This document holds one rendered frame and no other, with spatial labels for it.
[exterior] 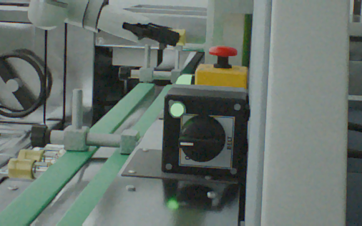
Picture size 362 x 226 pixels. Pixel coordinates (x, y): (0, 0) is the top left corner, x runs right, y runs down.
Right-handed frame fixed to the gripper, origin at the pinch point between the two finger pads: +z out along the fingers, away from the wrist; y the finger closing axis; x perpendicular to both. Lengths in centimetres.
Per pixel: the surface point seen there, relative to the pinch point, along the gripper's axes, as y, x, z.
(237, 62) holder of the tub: 8.6, -0.1, 15.3
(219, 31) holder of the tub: 8.7, 5.0, 10.0
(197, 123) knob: 89, 4, 12
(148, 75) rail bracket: 13.1, -7.1, -0.9
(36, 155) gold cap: 29.1, -24.5, -14.9
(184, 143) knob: 90, 2, 11
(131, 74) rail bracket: 12.6, -8.1, -4.3
